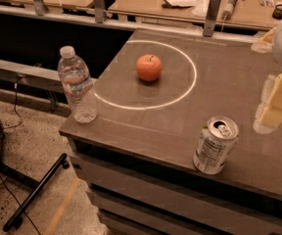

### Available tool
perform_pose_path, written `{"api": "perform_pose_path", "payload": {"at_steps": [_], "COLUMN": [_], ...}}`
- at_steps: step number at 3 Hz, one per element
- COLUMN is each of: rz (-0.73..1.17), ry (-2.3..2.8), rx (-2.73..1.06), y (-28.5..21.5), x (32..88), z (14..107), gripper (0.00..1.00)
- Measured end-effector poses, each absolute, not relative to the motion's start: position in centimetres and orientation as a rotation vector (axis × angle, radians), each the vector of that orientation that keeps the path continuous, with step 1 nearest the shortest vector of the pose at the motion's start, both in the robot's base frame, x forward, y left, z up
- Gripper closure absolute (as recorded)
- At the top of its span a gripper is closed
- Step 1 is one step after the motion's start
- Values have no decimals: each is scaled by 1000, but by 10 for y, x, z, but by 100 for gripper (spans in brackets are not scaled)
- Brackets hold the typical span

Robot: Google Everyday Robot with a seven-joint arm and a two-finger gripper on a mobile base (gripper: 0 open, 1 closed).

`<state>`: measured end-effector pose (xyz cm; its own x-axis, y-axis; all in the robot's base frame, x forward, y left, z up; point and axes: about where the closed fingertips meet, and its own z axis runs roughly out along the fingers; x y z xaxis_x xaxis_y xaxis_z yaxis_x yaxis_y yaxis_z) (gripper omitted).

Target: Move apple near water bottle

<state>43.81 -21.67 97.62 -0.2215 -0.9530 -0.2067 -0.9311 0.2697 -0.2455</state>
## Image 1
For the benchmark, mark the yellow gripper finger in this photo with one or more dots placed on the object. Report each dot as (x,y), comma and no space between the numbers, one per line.
(264,44)
(269,113)

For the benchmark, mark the red apple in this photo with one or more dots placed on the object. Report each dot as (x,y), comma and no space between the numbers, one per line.
(149,67)

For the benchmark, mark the clear plastic water bottle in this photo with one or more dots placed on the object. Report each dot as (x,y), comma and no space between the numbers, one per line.
(77,85)

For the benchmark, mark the black tape roll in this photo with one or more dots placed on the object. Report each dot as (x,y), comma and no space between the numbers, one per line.
(277,13)

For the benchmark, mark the wooden workbench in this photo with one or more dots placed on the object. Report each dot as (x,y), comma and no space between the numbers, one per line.
(251,14)

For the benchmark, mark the caulk tube tool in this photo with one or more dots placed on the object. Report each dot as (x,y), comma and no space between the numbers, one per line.
(228,9)

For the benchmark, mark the open aluminium soda can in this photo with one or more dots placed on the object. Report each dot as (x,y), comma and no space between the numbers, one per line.
(218,137)

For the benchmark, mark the white paper sheets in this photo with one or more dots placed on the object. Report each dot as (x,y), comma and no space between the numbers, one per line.
(199,7)

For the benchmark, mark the grey drawer cabinet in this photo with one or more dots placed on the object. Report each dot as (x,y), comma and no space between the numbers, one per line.
(136,156)

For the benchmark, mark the black metal floor bar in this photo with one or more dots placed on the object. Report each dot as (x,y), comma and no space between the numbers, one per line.
(16,219)

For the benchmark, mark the metal rail frame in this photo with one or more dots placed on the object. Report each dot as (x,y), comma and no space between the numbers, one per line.
(39,10)

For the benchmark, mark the grey metal bracket post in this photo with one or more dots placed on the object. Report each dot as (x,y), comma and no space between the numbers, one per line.
(211,17)

